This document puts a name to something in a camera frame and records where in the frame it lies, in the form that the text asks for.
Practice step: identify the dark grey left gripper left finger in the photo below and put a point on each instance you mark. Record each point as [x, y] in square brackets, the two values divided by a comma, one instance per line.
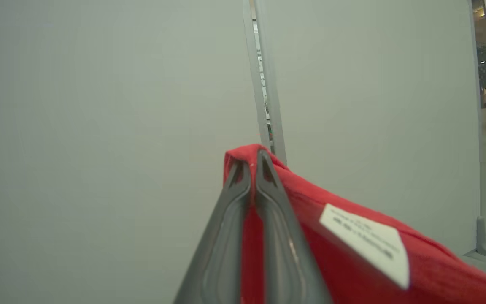
[222, 236]

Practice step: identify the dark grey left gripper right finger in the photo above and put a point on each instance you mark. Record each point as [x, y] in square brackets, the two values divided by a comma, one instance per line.
[281, 245]

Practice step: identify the red white striped garment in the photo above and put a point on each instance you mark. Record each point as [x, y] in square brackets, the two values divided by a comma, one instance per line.
[437, 270]

